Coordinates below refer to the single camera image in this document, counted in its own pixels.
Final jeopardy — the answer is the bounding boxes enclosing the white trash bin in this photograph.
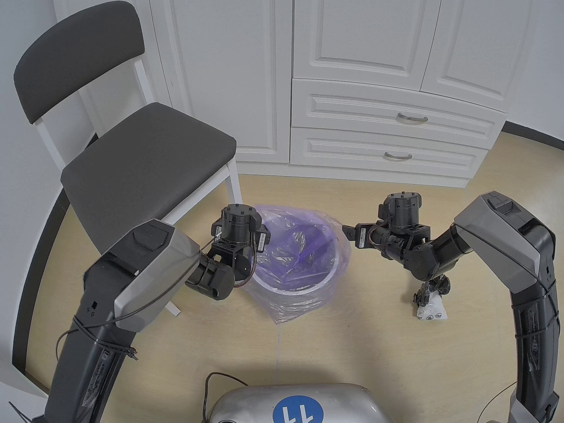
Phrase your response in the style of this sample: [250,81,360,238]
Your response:
[250,219,346,313]

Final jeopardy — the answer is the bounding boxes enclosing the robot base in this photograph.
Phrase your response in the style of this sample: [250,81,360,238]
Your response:
[211,384,390,423]

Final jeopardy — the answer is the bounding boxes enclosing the black cable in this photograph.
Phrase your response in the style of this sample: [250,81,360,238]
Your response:
[202,372,249,423]
[480,382,518,423]

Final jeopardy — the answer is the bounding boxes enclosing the grey and white chair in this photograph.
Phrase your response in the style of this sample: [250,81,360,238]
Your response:
[13,0,243,318]

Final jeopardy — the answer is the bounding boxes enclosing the white printed wrapper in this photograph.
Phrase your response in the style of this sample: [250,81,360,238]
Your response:
[415,293,448,321]

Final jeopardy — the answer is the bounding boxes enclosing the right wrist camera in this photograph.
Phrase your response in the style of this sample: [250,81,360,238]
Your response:
[355,222,376,249]

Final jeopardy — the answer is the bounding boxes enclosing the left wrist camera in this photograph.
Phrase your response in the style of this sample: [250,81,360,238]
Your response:
[252,225,271,256]

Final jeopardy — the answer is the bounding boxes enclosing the crumpled black plastic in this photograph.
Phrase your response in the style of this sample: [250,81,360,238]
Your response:
[412,276,452,305]

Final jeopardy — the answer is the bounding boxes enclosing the purple plastic bag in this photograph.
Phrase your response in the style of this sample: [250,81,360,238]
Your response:
[240,204,353,325]

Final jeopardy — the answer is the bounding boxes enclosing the white wardrobe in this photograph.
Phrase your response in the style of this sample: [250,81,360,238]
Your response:
[51,0,536,188]

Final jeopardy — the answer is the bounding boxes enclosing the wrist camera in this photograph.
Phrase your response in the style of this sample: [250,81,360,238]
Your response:
[355,222,376,249]
[252,225,271,256]

